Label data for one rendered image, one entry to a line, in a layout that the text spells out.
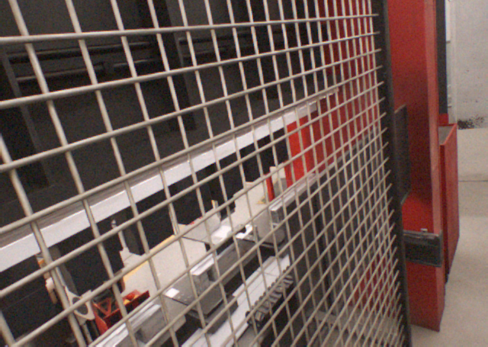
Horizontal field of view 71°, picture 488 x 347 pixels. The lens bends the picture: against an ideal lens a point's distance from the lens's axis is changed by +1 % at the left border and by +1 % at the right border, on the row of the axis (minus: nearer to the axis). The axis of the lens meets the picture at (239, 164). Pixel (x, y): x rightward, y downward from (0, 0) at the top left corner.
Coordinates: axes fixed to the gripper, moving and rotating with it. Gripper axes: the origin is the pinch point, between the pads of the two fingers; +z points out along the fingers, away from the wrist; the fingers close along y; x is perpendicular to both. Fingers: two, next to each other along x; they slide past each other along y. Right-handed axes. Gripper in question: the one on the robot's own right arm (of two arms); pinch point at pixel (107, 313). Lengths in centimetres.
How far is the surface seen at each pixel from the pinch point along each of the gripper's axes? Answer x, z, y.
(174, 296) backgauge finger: 9, -10, 52
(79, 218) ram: -10, -46, 60
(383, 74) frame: 22, -53, 132
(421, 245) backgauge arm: 97, 16, 90
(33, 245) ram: -22, -44, 61
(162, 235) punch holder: 13, -30, 53
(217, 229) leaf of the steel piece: 46, -16, 31
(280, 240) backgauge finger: 48, -10, 66
